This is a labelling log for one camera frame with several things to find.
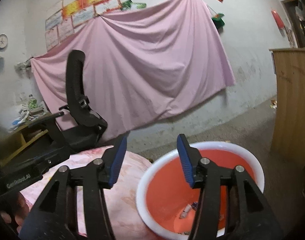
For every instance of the pink floral tablecloth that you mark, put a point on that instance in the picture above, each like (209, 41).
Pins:
(120, 200)

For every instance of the green candy jar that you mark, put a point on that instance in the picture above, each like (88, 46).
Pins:
(32, 103)

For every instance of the person's left hand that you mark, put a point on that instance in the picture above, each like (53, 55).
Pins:
(14, 210)

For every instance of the pink hanging sheet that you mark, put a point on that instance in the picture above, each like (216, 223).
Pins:
(141, 66)

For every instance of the red fire extinguisher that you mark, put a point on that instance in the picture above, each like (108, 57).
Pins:
(278, 19)

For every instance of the wooden desk with shelf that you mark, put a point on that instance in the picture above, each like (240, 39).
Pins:
(18, 140)

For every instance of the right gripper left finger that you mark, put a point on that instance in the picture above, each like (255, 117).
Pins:
(54, 214)

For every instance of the wooden cabinet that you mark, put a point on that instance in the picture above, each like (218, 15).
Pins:
(288, 138)

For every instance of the trash scraps in bin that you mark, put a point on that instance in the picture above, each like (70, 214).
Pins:
(189, 207)

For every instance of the wall certificates cluster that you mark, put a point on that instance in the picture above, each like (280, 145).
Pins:
(67, 16)

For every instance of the red white trash bin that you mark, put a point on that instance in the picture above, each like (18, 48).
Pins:
(163, 192)

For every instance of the green pictures on wall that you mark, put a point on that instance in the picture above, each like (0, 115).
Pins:
(130, 5)

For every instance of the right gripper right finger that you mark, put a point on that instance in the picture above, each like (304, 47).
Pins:
(248, 214)

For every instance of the round wall clock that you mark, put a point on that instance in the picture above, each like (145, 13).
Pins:
(3, 41)

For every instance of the pile of papers on desk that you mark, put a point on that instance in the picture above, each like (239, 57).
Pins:
(27, 114)

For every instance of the black office chair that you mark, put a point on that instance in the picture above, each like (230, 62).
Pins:
(90, 125)

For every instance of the black object hanging on wall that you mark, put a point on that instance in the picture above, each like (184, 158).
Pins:
(2, 64)

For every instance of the green dustpan on wall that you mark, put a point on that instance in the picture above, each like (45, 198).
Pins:
(217, 18)

